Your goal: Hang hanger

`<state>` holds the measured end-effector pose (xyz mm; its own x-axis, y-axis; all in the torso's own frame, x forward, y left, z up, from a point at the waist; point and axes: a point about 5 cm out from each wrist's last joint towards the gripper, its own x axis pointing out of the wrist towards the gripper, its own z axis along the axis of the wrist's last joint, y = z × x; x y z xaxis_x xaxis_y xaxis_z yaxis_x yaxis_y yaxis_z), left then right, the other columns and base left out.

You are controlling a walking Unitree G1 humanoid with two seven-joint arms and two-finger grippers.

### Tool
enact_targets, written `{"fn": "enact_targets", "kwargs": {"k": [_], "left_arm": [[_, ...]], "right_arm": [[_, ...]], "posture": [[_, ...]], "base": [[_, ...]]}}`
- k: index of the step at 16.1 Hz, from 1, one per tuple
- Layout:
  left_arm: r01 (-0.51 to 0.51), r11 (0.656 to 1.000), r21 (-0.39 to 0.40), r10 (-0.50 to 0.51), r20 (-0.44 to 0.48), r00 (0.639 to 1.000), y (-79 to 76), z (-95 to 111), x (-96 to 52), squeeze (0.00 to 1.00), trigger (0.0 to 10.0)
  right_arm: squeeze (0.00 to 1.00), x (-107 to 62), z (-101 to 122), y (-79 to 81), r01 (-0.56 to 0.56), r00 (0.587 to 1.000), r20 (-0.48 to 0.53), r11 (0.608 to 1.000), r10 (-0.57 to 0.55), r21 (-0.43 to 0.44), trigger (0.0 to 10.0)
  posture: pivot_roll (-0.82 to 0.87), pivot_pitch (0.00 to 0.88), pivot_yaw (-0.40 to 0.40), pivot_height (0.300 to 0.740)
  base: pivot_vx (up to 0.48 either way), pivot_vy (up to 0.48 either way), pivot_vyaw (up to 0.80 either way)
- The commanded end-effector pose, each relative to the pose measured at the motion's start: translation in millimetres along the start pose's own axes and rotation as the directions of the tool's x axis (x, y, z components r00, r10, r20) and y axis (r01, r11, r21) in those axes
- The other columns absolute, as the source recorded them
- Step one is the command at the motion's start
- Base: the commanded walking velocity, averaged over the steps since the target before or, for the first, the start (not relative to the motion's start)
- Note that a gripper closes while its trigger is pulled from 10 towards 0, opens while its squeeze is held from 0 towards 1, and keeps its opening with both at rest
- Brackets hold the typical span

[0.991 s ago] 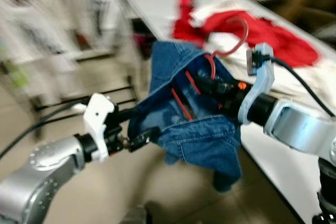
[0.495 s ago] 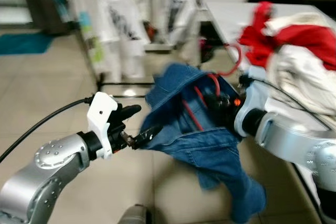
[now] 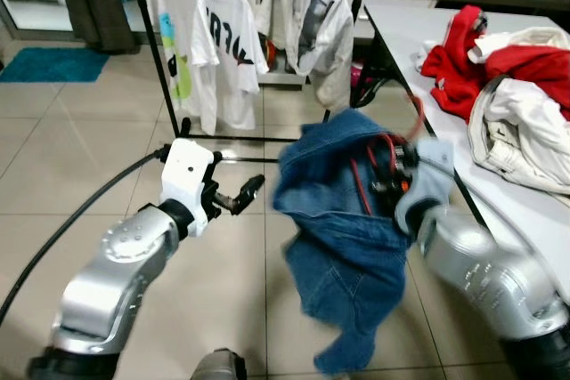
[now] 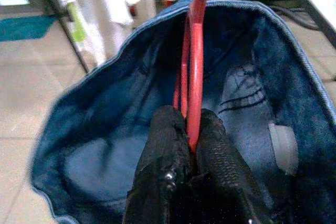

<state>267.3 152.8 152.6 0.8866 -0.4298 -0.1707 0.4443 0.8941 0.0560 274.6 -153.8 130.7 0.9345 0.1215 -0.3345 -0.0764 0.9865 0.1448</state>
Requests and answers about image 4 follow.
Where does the red plastic clothes hanger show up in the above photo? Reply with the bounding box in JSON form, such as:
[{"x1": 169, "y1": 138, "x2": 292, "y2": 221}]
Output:
[{"x1": 172, "y1": 0, "x2": 232, "y2": 154}]

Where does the teal floor mat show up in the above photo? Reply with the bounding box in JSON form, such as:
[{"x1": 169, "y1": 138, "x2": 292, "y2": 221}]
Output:
[{"x1": 0, "y1": 15, "x2": 57, "y2": 42}]

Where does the white t-shirt with coloured print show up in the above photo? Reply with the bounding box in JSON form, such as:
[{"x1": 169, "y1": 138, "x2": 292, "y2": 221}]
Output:
[{"x1": 49, "y1": 0, "x2": 108, "y2": 62}]

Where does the black and silver clothes rack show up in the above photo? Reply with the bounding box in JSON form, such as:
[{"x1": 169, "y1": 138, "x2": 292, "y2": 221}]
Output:
[{"x1": 34, "y1": 0, "x2": 91, "y2": 74}]

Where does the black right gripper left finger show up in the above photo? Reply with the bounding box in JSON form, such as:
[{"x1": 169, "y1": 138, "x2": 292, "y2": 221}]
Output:
[{"x1": 122, "y1": 105, "x2": 194, "y2": 224}]

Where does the blue denim garment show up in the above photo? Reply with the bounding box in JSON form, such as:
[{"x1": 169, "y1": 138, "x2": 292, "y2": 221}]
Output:
[{"x1": 30, "y1": 0, "x2": 336, "y2": 224}]

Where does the thick black floor cable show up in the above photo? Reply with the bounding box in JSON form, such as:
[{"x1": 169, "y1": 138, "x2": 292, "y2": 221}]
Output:
[{"x1": 270, "y1": 5, "x2": 320, "y2": 29}]

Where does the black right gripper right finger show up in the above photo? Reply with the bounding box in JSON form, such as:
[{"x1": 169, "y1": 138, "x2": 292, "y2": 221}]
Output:
[{"x1": 195, "y1": 108, "x2": 275, "y2": 224}]

